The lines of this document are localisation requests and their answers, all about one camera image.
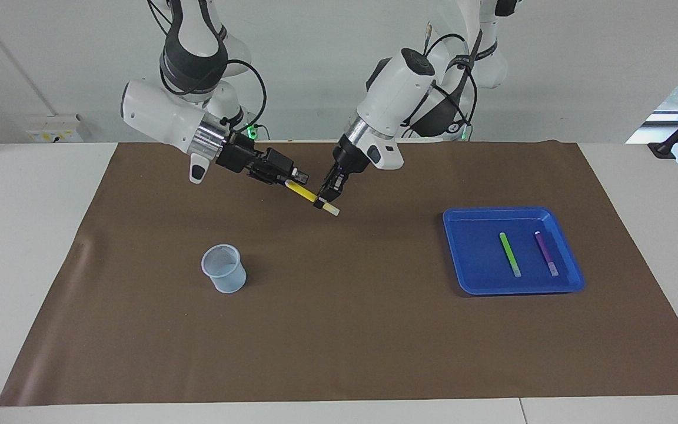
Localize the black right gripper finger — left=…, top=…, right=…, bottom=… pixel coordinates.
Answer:
left=265, top=148, right=310, bottom=183
left=249, top=170, right=287, bottom=187

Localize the yellow pen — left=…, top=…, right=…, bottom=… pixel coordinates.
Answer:
left=285, top=180, right=341, bottom=217

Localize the green pen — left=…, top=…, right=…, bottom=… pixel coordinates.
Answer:
left=499, top=232, right=522, bottom=278

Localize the purple pen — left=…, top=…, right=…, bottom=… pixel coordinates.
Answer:
left=534, top=231, right=559, bottom=277

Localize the clear plastic cup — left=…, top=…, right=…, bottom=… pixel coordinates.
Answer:
left=201, top=244, right=247, bottom=294

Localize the brown paper table mat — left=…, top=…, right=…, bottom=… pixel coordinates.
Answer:
left=0, top=140, right=678, bottom=407

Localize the blue plastic tray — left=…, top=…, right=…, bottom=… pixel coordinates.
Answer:
left=443, top=206, right=586, bottom=296

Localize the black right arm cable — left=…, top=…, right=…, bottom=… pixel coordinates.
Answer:
left=148, top=0, right=268, bottom=142

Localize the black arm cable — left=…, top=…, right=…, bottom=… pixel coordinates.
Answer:
left=148, top=0, right=268, bottom=142
left=401, top=22, right=481, bottom=139

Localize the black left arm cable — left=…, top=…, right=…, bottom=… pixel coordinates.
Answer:
left=401, top=22, right=481, bottom=139

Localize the white wall socket box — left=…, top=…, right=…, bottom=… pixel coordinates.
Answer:
left=26, top=114, right=84, bottom=144

